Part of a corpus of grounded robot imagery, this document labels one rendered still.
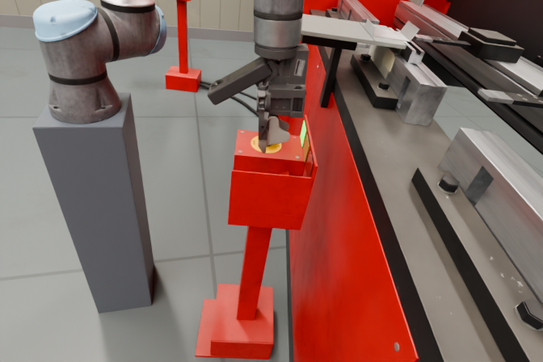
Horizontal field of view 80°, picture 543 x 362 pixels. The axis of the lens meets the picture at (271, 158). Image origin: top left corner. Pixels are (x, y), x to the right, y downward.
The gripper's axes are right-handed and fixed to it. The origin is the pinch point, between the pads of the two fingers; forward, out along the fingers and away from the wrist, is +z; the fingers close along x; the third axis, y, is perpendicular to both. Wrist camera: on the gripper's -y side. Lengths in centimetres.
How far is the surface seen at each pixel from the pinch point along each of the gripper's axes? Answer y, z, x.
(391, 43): 30.7, -13.5, 25.6
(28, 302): -81, 77, 11
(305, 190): 9.2, 6.9, -4.9
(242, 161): -4.0, 7.1, 4.5
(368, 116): 23.8, -1.5, 10.7
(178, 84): -66, 73, 192
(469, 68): 59, -4, 36
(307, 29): 10.5, -15.3, 27.7
